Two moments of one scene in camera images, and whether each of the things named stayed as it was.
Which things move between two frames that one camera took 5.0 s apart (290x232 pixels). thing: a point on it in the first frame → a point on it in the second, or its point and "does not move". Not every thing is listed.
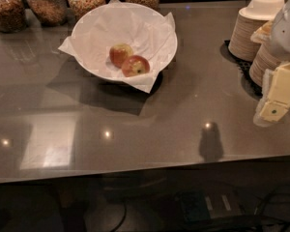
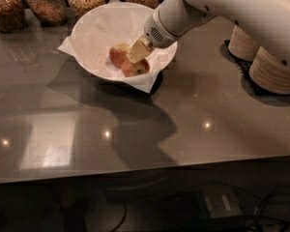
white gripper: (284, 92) → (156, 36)
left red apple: (119, 53) does not move
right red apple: (135, 66) does not move
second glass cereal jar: (48, 2) does not move
